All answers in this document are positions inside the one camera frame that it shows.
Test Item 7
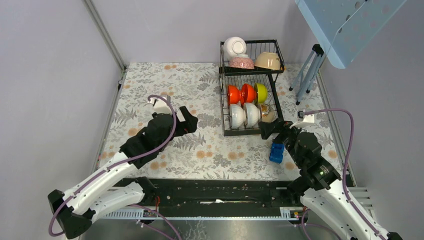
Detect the beige bowl top tier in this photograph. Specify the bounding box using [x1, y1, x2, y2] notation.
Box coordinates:
[254, 51, 281, 71]

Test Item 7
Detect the right orange bowl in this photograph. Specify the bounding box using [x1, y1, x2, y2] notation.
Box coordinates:
[240, 83, 257, 105]

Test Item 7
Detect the blue toy truck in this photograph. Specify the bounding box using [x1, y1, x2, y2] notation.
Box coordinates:
[268, 143, 285, 164]

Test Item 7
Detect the left orange bowl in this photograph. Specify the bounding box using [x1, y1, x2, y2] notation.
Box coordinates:
[227, 85, 243, 105]

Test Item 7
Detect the light blue folding stool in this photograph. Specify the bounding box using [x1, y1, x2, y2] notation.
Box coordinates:
[288, 0, 408, 106]

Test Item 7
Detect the white bowl top tier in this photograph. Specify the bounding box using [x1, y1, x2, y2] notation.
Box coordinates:
[223, 36, 247, 60]

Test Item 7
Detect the floral table mat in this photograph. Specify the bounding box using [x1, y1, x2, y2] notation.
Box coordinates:
[95, 62, 345, 181]

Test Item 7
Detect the white ribbed bowl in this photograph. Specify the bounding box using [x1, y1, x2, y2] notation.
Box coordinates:
[243, 102, 261, 128]
[229, 104, 246, 130]

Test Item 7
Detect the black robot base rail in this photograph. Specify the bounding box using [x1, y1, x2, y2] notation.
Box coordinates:
[141, 178, 303, 218]

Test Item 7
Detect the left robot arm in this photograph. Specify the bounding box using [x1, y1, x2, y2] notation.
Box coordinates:
[47, 106, 199, 239]

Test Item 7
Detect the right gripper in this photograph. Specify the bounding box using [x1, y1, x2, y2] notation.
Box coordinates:
[257, 117, 306, 167]

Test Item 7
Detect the cream floral bowl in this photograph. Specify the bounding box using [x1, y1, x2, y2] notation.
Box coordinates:
[257, 103, 275, 123]

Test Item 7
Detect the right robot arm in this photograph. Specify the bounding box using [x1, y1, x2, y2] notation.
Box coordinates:
[258, 119, 401, 240]

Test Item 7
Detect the lime green bowl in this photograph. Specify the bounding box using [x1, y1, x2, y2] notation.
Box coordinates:
[254, 83, 268, 104]

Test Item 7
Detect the pink patterned bowl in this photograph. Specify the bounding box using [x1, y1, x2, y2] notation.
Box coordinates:
[229, 54, 255, 70]

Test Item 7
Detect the black wire dish rack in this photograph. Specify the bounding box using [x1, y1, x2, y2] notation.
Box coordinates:
[218, 39, 285, 137]

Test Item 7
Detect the orange bowl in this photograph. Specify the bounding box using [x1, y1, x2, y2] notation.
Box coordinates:
[227, 85, 243, 105]
[240, 83, 257, 105]

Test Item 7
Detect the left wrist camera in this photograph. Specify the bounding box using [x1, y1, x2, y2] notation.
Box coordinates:
[149, 94, 172, 114]

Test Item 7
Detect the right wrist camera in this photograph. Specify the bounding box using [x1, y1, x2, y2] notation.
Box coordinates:
[289, 110, 315, 129]

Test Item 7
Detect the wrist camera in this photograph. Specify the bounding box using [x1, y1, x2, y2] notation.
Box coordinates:
[289, 110, 315, 129]
[149, 94, 172, 114]

